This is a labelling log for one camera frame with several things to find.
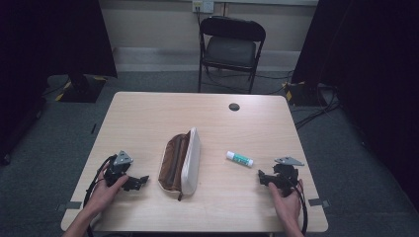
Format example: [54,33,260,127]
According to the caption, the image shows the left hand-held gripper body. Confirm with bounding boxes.
[103,150,134,188]

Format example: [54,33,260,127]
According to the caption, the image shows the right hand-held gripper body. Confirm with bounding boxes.
[272,156,305,198]

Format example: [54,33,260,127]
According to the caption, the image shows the white and green glue stick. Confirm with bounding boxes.
[225,150,255,168]

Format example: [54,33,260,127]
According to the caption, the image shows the white and brown pencil case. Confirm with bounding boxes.
[157,126,202,202]

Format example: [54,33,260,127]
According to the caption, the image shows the person's left hand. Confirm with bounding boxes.
[86,163,130,216]

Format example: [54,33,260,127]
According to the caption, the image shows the person's right hand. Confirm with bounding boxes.
[268,178,304,225]

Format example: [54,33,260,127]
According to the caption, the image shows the grey tape strip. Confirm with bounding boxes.
[307,197,332,208]
[56,200,83,212]

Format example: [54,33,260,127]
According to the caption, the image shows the black stand base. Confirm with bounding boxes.
[54,74,108,104]
[284,80,329,108]

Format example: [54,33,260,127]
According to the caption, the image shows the dark curtain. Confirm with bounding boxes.
[0,0,119,166]
[291,0,419,213]

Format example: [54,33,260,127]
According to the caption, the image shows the black folding chair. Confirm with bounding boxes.
[197,15,267,95]

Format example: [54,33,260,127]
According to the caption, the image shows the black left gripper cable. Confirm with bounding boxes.
[82,154,118,237]

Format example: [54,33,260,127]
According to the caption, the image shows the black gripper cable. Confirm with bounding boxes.
[82,154,118,237]
[289,179,309,237]

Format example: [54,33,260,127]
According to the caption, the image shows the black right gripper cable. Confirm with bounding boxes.
[289,179,309,237]

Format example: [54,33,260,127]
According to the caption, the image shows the black floor cables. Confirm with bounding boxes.
[293,84,342,130]

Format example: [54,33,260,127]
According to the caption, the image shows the thin black floor cable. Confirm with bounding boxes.
[204,69,294,96]

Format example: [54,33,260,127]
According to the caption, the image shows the white wall socket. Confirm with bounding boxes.
[192,0,215,15]

